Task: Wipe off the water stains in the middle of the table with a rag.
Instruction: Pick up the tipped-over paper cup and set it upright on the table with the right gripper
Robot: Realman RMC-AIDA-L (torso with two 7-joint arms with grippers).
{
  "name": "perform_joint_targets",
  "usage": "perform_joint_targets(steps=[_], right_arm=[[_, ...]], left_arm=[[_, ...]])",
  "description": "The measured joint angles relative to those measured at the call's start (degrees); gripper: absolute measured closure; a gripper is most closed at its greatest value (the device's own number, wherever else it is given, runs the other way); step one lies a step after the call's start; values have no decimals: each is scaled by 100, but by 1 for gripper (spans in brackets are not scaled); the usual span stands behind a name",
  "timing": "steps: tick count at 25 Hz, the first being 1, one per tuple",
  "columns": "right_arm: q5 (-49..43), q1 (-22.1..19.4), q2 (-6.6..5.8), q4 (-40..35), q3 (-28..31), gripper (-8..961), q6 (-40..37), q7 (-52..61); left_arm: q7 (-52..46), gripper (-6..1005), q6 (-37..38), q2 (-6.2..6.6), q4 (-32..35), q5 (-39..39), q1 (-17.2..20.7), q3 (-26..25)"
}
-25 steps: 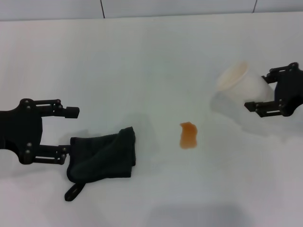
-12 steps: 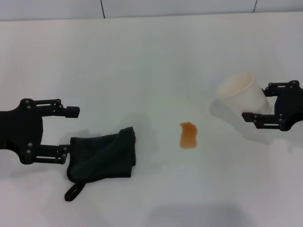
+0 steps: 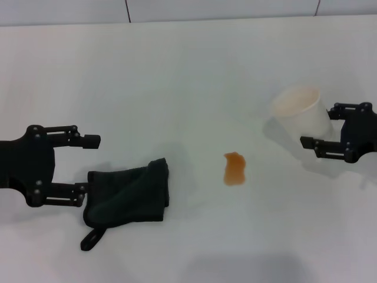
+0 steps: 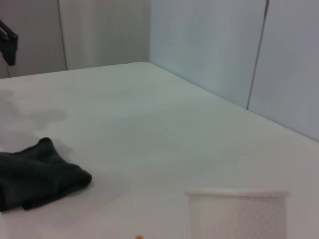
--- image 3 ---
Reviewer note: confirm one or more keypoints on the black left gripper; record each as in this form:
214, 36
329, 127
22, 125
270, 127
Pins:
29, 165

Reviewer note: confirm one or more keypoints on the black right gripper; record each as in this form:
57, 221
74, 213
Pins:
362, 138

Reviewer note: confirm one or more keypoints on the white paper cup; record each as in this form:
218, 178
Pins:
306, 113

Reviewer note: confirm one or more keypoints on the dark rag with loop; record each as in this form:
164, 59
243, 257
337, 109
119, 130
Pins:
129, 194

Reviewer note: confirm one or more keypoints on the orange liquid stain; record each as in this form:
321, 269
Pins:
234, 169

